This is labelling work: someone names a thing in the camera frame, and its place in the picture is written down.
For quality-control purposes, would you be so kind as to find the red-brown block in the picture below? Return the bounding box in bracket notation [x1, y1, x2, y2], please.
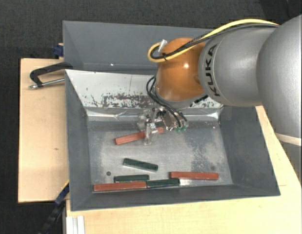
[115, 127, 165, 145]
[169, 171, 220, 181]
[93, 181, 148, 193]

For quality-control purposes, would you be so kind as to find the black cylinder on white bracket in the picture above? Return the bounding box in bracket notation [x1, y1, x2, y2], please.
[189, 95, 209, 107]

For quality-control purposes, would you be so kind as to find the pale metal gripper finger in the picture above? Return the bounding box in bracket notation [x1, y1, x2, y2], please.
[143, 121, 164, 146]
[138, 109, 154, 132]

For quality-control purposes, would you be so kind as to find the dark green flat block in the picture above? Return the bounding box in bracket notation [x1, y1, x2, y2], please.
[113, 174, 150, 183]
[146, 178, 181, 189]
[122, 157, 159, 173]

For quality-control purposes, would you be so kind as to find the pale brown cardboard board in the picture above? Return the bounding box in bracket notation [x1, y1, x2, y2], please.
[18, 58, 70, 203]

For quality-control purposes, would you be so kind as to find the grey metal bin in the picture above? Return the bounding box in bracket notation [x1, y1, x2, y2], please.
[62, 20, 281, 212]

